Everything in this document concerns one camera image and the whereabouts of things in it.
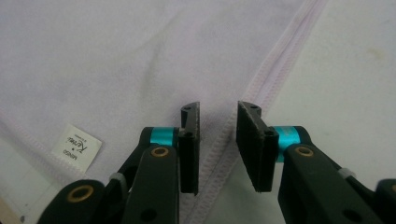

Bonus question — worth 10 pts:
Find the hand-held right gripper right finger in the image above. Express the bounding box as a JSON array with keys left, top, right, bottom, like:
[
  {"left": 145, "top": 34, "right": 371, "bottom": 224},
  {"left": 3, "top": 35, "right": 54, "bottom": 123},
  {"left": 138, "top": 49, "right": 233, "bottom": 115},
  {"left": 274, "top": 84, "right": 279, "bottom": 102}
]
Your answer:
[{"left": 235, "top": 101, "right": 386, "bottom": 224}]

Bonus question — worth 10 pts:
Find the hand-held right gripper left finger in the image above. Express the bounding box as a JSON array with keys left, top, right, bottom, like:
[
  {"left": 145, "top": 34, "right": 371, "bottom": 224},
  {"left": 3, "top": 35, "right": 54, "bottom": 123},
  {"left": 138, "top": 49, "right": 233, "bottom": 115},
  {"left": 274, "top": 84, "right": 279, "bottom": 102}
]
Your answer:
[{"left": 120, "top": 101, "right": 201, "bottom": 224}]

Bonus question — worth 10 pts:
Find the lilac printed towel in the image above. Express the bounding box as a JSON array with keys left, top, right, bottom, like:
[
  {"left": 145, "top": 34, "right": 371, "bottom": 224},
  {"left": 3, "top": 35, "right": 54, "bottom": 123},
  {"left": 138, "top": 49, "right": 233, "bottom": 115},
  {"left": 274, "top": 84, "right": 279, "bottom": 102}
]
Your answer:
[{"left": 0, "top": 0, "right": 328, "bottom": 224}]

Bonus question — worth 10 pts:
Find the white grid mat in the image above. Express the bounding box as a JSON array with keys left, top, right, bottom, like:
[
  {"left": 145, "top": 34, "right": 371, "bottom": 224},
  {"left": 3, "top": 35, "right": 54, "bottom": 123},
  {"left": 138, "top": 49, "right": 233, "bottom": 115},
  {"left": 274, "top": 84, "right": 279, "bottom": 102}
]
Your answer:
[{"left": 0, "top": 0, "right": 396, "bottom": 224}]

